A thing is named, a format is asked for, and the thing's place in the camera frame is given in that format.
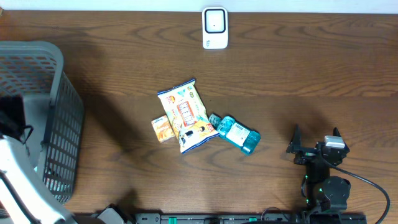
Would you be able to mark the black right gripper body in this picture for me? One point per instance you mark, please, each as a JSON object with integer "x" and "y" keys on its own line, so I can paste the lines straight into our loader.
{"x": 305, "y": 158}

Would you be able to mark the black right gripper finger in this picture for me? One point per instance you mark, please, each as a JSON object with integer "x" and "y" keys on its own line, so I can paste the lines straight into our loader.
{"x": 295, "y": 144}
{"x": 336, "y": 132}

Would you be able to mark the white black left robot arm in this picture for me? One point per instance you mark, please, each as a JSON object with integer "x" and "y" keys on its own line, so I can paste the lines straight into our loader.
{"x": 23, "y": 194}

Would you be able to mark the grey plastic shopping basket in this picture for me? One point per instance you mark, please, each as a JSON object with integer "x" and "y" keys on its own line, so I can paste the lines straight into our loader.
{"x": 33, "y": 71}

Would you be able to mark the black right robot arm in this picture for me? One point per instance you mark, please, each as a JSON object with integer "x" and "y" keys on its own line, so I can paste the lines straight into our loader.
{"x": 324, "y": 193}

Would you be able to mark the orange small carton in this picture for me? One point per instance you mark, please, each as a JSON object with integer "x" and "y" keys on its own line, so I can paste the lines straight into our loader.
{"x": 162, "y": 128}

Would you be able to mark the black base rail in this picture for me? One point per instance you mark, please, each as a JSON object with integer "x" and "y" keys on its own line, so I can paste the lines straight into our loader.
{"x": 270, "y": 217}

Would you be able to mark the yellow snack bag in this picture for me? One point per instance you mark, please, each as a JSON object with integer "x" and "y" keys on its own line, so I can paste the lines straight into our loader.
{"x": 187, "y": 115}

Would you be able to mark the blue mouthwash bottle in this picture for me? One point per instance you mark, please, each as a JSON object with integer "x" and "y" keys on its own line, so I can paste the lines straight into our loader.
{"x": 236, "y": 133}

